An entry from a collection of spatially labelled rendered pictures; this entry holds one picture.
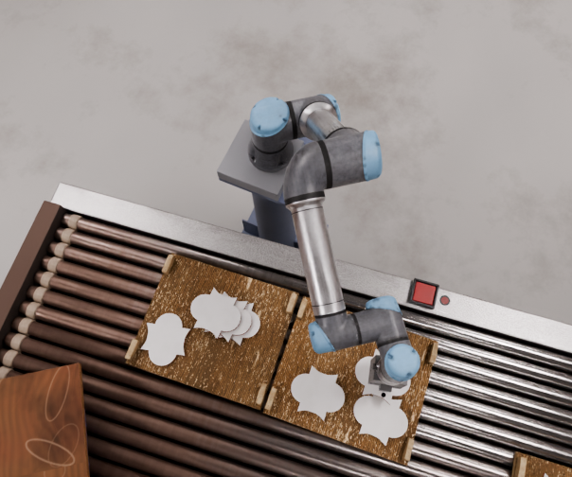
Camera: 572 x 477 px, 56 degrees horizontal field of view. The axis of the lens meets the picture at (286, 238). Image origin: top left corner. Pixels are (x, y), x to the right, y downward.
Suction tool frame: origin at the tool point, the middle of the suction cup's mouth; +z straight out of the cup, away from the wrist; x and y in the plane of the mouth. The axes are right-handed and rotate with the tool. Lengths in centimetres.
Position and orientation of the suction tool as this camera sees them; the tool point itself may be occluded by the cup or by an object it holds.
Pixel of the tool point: (382, 376)
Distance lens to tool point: 155.2
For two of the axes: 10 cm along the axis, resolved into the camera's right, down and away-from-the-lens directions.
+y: 9.9, 1.5, -0.7
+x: 1.6, -9.3, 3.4
